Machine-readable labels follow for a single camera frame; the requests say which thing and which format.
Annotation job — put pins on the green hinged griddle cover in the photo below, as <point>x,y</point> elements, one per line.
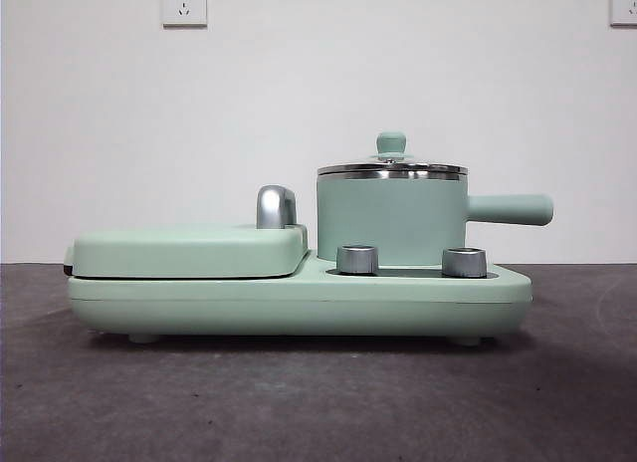
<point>174,253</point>

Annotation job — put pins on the green breakfast machine base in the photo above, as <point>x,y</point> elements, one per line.
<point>298,307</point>

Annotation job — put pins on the white wall socket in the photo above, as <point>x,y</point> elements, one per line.
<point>183,6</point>
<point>624,6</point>

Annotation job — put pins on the silver control knob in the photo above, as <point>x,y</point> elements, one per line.
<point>357,260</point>
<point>464,263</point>

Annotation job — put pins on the glass lid with green knob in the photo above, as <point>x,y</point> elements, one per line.
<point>391,142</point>

